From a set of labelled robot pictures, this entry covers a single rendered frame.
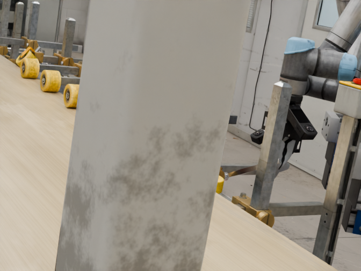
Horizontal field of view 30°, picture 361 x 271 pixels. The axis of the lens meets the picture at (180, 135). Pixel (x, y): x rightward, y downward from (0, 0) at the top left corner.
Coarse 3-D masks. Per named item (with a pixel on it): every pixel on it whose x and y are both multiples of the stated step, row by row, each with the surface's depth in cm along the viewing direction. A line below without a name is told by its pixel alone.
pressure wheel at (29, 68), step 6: (24, 60) 268; (30, 60) 268; (36, 60) 269; (24, 66) 268; (30, 66) 267; (36, 66) 268; (24, 72) 268; (30, 72) 267; (36, 72) 268; (30, 78) 270; (36, 78) 271
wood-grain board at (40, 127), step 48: (0, 96) 228; (48, 96) 242; (0, 144) 171; (48, 144) 179; (0, 192) 137; (48, 192) 142; (0, 240) 114; (48, 240) 118; (240, 240) 133; (288, 240) 138
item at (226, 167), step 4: (224, 164) 205; (228, 164) 206; (232, 164) 207; (236, 164) 208; (240, 164) 209; (244, 164) 210; (248, 164) 210; (252, 164) 211; (256, 164) 212; (224, 168) 204; (228, 168) 205; (232, 168) 205; (236, 168) 206; (240, 168) 207; (228, 172) 205; (252, 172) 210
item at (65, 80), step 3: (63, 75) 252; (63, 78) 250; (66, 78) 251; (69, 78) 251; (72, 78) 252; (75, 78) 253; (78, 78) 254; (63, 81) 251; (66, 81) 251; (69, 81) 252; (72, 81) 252; (75, 81) 253; (78, 81) 254; (63, 84) 251; (66, 84) 251
